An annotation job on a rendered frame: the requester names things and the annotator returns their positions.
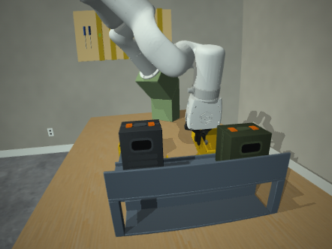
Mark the dark green case with orange latches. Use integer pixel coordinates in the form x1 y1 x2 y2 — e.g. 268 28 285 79
216 123 272 161

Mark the dark grey case with handle slot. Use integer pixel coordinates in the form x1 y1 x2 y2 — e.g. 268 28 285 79
119 119 164 170

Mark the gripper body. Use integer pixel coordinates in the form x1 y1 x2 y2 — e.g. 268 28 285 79
186 94 222 130

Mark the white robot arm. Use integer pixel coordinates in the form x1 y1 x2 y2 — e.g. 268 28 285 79
80 0 225 101

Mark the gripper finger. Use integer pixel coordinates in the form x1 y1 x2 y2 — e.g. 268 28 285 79
184 119 201 146
200 128 213 141

